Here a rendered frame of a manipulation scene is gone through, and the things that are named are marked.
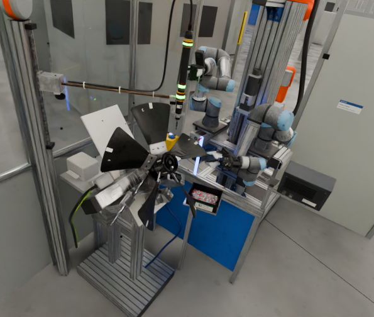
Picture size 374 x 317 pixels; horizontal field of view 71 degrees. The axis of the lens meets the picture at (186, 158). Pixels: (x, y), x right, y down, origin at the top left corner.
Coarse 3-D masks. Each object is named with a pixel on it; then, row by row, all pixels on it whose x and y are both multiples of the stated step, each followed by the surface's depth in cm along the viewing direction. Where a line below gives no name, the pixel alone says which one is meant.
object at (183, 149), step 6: (180, 138) 169; (186, 138) 170; (192, 138) 172; (174, 144) 164; (180, 144) 164; (186, 144) 166; (192, 144) 168; (198, 144) 170; (174, 150) 158; (180, 150) 159; (186, 150) 160; (192, 150) 163; (198, 150) 166; (204, 150) 169; (180, 156) 154; (186, 156) 156; (192, 156) 159; (198, 156) 162; (204, 156) 166
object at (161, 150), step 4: (152, 144) 147; (156, 144) 147; (160, 144) 147; (164, 144) 147; (152, 148) 147; (156, 148) 147; (160, 148) 147; (164, 148) 147; (152, 152) 147; (156, 152) 147; (160, 152) 146
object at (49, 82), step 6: (42, 72) 126; (48, 72) 127; (42, 78) 122; (48, 78) 122; (54, 78) 123; (60, 78) 125; (42, 84) 124; (48, 84) 124; (54, 84) 124; (60, 84) 126; (42, 90) 126; (48, 90) 126; (54, 90) 126; (60, 90) 127
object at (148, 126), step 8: (144, 104) 147; (152, 104) 148; (160, 104) 150; (168, 104) 152; (136, 112) 146; (152, 112) 148; (160, 112) 149; (168, 112) 150; (136, 120) 146; (144, 120) 146; (152, 120) 147; (160, 120) 148; (168, 120) 149; (144, 128) 146; (152, 128) 147; (160, 128) 147; (144, 136) 147; (152, 136) 146; (160, 136) 147
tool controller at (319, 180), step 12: (288, 168) 151; (300, 168) 151; (288, 180) 151; (300, 180) 146; (312, 180) 145; (324, 180) 145; (288, 192) 157; (300, 192) 151; (312, 192) 147; (324, 192) 142; (312, 204) 152
